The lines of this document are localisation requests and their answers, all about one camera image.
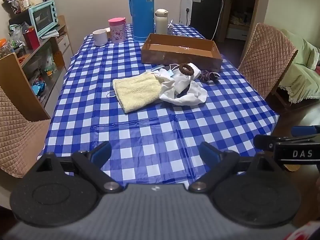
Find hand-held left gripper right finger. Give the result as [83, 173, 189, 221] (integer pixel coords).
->
[188, 141, 278, 194]

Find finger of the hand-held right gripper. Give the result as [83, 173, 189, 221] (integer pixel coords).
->
[254, 132, 320, 153]
[291, 126, 320, 136]

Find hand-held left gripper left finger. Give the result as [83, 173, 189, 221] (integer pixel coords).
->
[26, 141, 123, 194]

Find white quilted cloth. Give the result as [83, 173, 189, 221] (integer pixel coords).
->
[160, 80, 208, 106]

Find yellow towel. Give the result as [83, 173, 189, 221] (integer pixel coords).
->
[112, 71, 163, 113]

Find brown hair scrunchie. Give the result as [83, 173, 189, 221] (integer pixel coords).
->
[179, 63, 195, 75]

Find blue face mask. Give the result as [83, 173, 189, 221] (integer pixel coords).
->
[153, 64, 181, 83]

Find brown cardboard box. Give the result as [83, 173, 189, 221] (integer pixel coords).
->
[141, 33, 223, 73]

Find blue checkered tablecloth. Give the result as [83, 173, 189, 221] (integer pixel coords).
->
[37, 24, 280, 188]

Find sofa with green cover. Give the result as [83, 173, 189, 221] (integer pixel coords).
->
[277, 29, 320, 105]

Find brown quilted chair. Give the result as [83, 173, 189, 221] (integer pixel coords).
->
[0, 86, 52, 178]
[237, 22, 298, 101]

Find wooden shelf unit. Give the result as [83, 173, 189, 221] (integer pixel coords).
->
[0, 15, 73, 122]

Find white mug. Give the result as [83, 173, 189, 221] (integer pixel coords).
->
[92, 29, 108, 46]

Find pink cartoon canister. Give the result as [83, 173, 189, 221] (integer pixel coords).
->
[108, 17, 127, 43]

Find teal books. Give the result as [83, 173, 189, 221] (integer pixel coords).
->
[41, 29, 60, 40]

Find red box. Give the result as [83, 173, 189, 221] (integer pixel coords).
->
[23, 27, 40, 50]

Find black mini fridge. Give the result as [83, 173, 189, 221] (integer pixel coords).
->
[179, 0, 223, 40]

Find white insulated bottle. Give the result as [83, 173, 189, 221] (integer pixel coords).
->
[155, 9, 168, 35]

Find orange-lid plastic jar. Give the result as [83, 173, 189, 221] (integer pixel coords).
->
[0, 39, 13, 58]

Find blue thermos flask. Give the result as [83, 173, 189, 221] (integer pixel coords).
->
[129, 0, 155, 42]

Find teal toaster oven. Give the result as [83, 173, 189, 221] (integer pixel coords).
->
[28, 0, 60, 38]

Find pile of snack packets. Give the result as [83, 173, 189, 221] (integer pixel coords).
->
[2, 0, 45, 14]

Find white power cable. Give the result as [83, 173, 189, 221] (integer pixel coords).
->
[210, 0, 223, 40]

